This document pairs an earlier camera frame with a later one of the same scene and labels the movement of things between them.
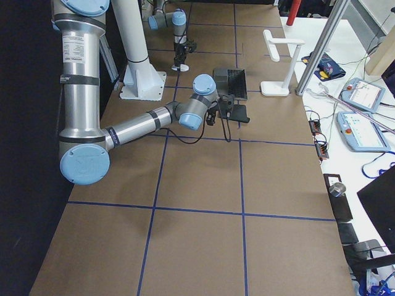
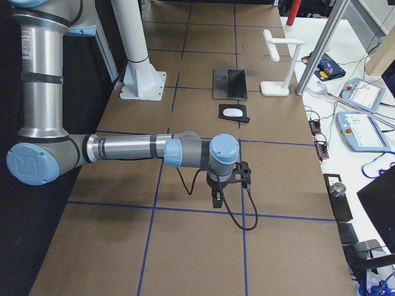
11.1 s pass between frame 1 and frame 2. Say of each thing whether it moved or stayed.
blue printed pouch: stayed
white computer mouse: moved
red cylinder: stayed
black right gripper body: moved
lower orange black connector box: stayed
